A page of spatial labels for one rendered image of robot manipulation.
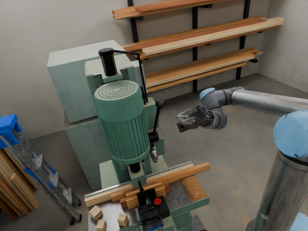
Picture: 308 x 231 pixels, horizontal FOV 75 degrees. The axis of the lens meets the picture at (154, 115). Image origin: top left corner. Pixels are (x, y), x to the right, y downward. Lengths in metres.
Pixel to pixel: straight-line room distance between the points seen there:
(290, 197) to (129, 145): 0.55
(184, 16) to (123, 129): 2.88
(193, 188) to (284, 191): 0.48
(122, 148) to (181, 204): 0.45
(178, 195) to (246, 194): 1.27
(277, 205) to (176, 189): 0.51
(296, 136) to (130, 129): 0.51
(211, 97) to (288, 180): 0.54
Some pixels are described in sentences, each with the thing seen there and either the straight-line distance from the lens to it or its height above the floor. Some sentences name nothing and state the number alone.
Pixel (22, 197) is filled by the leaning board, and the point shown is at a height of 0.22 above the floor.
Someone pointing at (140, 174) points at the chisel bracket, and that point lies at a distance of 1.00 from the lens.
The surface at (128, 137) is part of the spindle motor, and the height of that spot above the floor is 1.34.
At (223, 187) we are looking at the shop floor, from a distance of 2.30.
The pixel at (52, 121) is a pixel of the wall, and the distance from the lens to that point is 3.50.
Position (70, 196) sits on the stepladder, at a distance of 2.14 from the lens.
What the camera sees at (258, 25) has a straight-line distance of 3.78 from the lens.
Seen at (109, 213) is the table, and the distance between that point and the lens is 1.12.
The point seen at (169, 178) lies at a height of 0.94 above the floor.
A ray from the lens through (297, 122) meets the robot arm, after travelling 0.62.
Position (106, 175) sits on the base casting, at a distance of 1.42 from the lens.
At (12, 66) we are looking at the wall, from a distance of 3.22.
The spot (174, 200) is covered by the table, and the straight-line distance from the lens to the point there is 1.10.
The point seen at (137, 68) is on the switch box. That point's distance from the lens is 1.04.
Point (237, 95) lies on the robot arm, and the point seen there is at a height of 1.31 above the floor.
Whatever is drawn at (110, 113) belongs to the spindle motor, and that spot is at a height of 1.45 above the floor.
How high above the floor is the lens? 1.82
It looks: 33 degrees down
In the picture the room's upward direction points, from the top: 8 degrees counter-clockwise
